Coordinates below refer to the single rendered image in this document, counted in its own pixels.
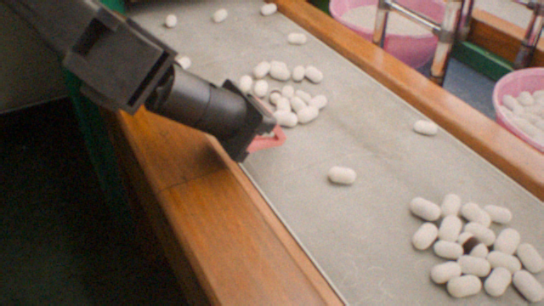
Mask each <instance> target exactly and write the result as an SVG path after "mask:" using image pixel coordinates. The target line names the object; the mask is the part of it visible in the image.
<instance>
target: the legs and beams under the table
mask: <svg viewBox="0 0 544 306"><path fill-rule="evenodd" d="M108 132H109V135H110V141H111V143H112V147H113V150H114V153H115V156H116V161H117V164H118V168H119V171H120V174H121V177H122V182H123V185H124V190H125V192H126V196H127V201H128V204H129V206H130V210H131V213H132V218H133V221H134V224H135V227H136V230H137V233H138V234H139V238H140V243H141V246H142V249H143V253H144V262H145V264H146V267H147V269H148V271H149V274H150V275H154V274H156V273H160V272H162V271H163V270H166V269H169V268H171V265H170V263H169V262H168V259H167V255H165V253H164V251H163V250H162V246H161V244H160V242H159V241H158V239H157V237H156V232H155V231H154V229H153V227H152V225H151V222H150V220H149V218H148V216H147V214H146V212H145V210H144V208H143V206H142V203H141V200H140V199H139V197H138V195H137V193H136V191H135V188H134V186H133V183H132V181H131V179H130V177H129V175H128V172H127V170H126V168H125V166H124V163H123V161H122V159H121V157H120V154H119V152H118V150H117V148H116V146H115V143H114V140H113V138H112V137H111V134H110V131H109V129H108Z"/></svg>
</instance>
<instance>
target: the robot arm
mask: <svg viewBox="0 0 544 306"><path fill-rule="evenodd" d="M0 2H1V3H3V5H5V6H6V7H7V8H9V9H10V10H12V11H13V12H14V14H16V15H18V16H19V17H20V18H21V19H22V20H23V21H24V22H25V23H26V24H27V25H28V26H29V27H30V28H31V29H32V30H33V31H34V32H35V33H36V34H37V35H38V36H39V37H40V38H39V39H40V40H41V41H42V43H43V45H44V46H45V47H46V48H48V49H49V50H50V51H52V52H53V53H55V54H56V55H58V56H59V57H60V58H61V59H63V62H62V63H61V65H62V66H64V67H65V68H66V69H67V70H69V71H70V72H72V73H73V74H75V75H76V76H77V77H79V78H80V79H82V80H83V83H82V87H81V91H82V92H83V93H84V94H85V95H86V96H87V97H88V98H90V99H91V100H92V101H94V102H95V103H97V104H99V105H102V106H104V107H105V108H107V109H109V110H111V111H113V112H115V113H117V112H118V111H119V109H121V110H123V111H126V112H127V113H128V114H130V115H132V116H134V114H135V113H136V112H137V111H138V109H139V108H140V106H141V105H142V104H143V103H144V107H145V109H146V110H147V111H150V112H152V113H155V114H157V115H159V116H163V117H166V118H167V119H170V120H173V121H174V122H176V123H178V124H182V125H185V126H186V127H189V128H193V129H195V130H197V131H200V132H202V133H207V134H209V135H212V136H213V137H214V138H215V139H216V140H217V141H218V142H219V145H220V146H221V147H222V149H223V150H225V152H226V153H227V154H228V156H229V157H230V159H231V160H232V161H235V162H237V163H240V164H242V162H243V161H245V160H246V158H247V157H248V155H249V154H250V153H253V152H255V151H258V150H263V149H268V148H273V147H278V146H282V145H283V144H284V142H285V141H286V139H287V136H286V135H285V133H284V132H283V130H282V129H281V128H280V127H279V124H278V122H277V120H276V118H275V117H274V116H273V114H272V112H271V111H270V110H269V109H268V108H267V107H266V106H265V104H262V102H261V101H260V100H259V99H258V98H257V97H256V96H254V95H252V94H251V93H248V94H247V95H246V94H245V93H244V92H243V91H241V90H240V89H239V88H238V87H237V86H236V85H235V81H233V80H231V79H229V78H227V79H225V81H224V84H223V85H221V87H219V86H217V85H215V84H213V83H211V82H210V81H208V80H207V79H205V78H203V77H201V76H197V75H196V74H194V73H192V72H190V71H187V70H186V69H184V67H183V66H182V65H181V64H180V63H179V62H178V61H177V60H176V57H177V56H178V55H179V53H178V52H177V51H176V50H175V49H173V46H171V45H170V44H168V43H167V42H166V40H164V39H162V38H159V37H158V36H157V35H156V34H154V33H153V32H151V31H150V30H148V29H147V28H145V27H144V26H143V25H141V24H140V23H139V22H138V21H136V20H134V19H133V17H132V16H128V17H127V19H126V20H124V19H123V18H121V17H120V16H118V15H117V14H115V13H113V12H112V11H111V10H109V9H108V8H107V7H106V6H105V5H103V4H102V3H100V2H99V1H98V0H0ZM272 131H273V133H274V134H275V135H274V136H273V137H270V136H262V135H264V133H266V134H271V133H272Z"/></svg>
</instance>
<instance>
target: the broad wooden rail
mask: <svg viewBox="0 0 544 306"><path fill-rule="evenodd" d="M97 105H98V107H99V110H100V112H101V115H102V117H103V118H104V120H105V124H106V126H107V127H108V129H109V131H110V135H111V137H112V138H113V140H114V143H115V146H116V148H117V150H118V152H119V154H120V157H121V159H122V161H123V163H124V166H125V168H126V170H127V173H128V175H129V177H130V179H131V181H132V183H133V186H134V188H135V191H136V193H137V195H138V197H139V199H140V200H141V203H142V206H143V208H144V211H145V212H146V214H147V216H148V218H149V220H150V222H151V225H152V227H153V229H154V231H155V232H156V237H157V239H158V241H159V242H160V244H161V248H162V250H163V251H164V253H165V255H167V259H168V262H169V263H170V265H171V267H172V269H173V273H174V274H175V276H176V278H177V280H178V283H179V285H180V287H181V289H182V291H183V294H184V295H185V297H186V299H187V301H188V303H189V306H344V305H343V303H342V302H341V301H340V299H339V298H338V297H337V295H336V294H335V292H334V291H333V290H332V289H331V288H330V287H329V286H328V285H327V284H326V282H325V281H324V279H323V278H322V276H321V274H320V273H319V271H318V270H317V269H316V267H315V266H314V265H313V264H312V263H311V261H310V260H309V258H308V257H307V256H306V254H305V253H304V252H303V251H302V250H301V249H300V247H299V246H298V244H297V243H296V242H295V241H294V239H293V238H292V236H291V235H290V234H289V232H288V231H287V230H286V228H285V227H284V225H283V224H281V221H280V220H279V219H278V218H277V217H276V216H275V214H274V213H273V211H272V210H271V209H270V207H269V206H268V204H267V203H266V202H265V199H264V198H262V196H261V195H260V194H259V193H258V192H257V190H256V189H255V188H254V186H253V185H252V184H251V182H250V180H249V179H248V177H247V176H246V175H245V174H244V173H243V172H242V171H241V170H240V168H239V167H238V166H237V164H236V163H235V161H232V160H231V159H230V157H229V156H228V154H227V153H226V152H225V150H223V149H222V147H221V146H220V145H219V142H218V141H217V140H216V139H215V138H214V137H213V136H212V135H209V134H207V133H202V132H200V131H197V130H195V129H193V128H190V127H186V126H185V125H182V124H178V123H176V122H174V121H173V120H170V119H167V118H166V117H163V116H159V115H157V114H155V113H152V112H150V111H147V110H146V109H145V107H144V103H143V104H142V105H141V106H140V108H139V109H138V111H137V112H136V113H135V114H134V116H132V115H130V114H128V113H127V112H126V111H124V110H121V109H119V111H118V112H117V113H115V112H113V111H111V110H109V109H107V108H105V107H104V106H102V105H99V104H97Z"/></svg>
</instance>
